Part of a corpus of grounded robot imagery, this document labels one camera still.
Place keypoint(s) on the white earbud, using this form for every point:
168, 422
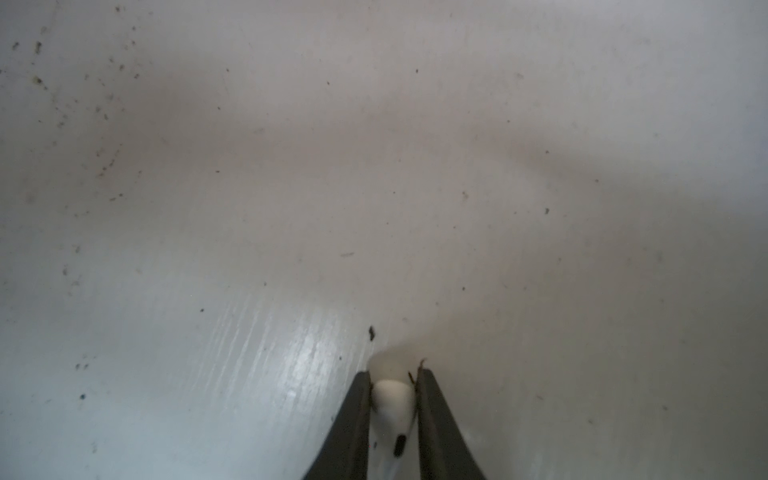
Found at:
394, 412

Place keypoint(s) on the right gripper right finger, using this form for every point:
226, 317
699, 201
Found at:
443, 452

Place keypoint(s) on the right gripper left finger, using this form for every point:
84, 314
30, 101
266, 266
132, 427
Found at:
344, 453

